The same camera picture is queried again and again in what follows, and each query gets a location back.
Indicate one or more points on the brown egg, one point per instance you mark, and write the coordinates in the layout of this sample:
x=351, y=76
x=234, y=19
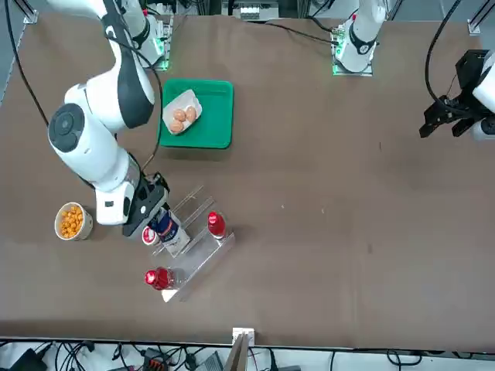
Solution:
x=176, y=126
x=179, y=114
x=191, y=113

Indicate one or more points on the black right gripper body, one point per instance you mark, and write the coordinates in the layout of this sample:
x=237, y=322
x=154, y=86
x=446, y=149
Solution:
x=147, y=201

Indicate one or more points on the tall red bottle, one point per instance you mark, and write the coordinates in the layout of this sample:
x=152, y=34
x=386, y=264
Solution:
x=216, y=224
x=160, y=277

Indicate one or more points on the small red bottle white lid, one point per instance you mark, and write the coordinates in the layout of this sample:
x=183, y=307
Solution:
x=149, y=236

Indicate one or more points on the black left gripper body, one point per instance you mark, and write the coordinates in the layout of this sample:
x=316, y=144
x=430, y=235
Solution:
x=472, y=67

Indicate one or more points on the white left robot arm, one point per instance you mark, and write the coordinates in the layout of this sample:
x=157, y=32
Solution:
x=361, y=38

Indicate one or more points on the clear acrylic display stand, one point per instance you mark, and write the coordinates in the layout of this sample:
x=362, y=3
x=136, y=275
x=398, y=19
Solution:
x=201, y=255

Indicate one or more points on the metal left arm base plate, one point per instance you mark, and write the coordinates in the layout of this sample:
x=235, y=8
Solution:
x=354, y=73

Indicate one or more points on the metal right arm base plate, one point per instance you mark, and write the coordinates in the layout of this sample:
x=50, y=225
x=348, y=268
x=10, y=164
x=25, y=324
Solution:
x=164, y=66

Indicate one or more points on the green plastic tray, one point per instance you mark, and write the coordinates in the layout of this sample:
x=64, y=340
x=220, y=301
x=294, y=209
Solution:
x=216, y=116

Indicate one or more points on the white egg holder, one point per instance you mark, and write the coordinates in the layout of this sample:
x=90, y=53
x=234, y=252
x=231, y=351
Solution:
x=185, y=100

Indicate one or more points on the white table edge bracket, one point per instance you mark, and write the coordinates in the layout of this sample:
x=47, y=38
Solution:
x=243, y=331

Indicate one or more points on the white cup of popcorn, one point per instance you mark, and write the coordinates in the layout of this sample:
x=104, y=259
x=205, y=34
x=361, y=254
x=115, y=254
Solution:
x=71, y=224

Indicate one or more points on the black power adapter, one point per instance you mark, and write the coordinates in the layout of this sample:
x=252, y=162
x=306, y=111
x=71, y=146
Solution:
x=27, y=359

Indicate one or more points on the white power strip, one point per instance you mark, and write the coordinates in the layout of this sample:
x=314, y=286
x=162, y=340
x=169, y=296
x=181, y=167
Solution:
x=248, y=11

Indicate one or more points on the upright camera post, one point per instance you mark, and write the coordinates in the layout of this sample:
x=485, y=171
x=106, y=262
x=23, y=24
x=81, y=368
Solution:
x=237, y=355

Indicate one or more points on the blue white milk carton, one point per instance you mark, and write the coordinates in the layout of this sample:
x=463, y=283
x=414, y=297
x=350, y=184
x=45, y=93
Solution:
x=174, y=235

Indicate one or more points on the aluminium corner bracket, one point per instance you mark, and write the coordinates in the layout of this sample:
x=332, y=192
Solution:
x=31, y=15
x=474, y=26

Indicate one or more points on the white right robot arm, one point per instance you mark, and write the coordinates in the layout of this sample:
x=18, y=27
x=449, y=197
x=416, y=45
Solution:
x=100, y=116

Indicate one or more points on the black orange device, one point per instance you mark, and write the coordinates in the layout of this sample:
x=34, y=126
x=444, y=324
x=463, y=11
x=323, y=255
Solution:
x=156, y=362

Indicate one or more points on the grey foot pedal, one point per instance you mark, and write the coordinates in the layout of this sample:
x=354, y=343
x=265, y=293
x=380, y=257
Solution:
x=212, y=363

